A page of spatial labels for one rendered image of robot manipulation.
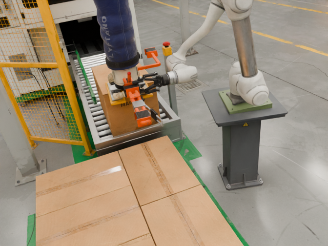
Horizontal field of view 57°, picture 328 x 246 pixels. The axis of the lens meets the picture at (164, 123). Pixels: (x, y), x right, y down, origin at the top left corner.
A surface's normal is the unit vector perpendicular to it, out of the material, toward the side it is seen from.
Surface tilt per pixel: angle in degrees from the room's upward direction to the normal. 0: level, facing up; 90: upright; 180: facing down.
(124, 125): 90
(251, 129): 90
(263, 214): 0
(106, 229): 0
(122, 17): 76
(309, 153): 0
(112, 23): 84
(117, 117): 90
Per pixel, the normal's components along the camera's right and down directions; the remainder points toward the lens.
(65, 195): -0.12, -0.83
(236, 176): 0.10, 0.53
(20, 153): 0.34, 0.47
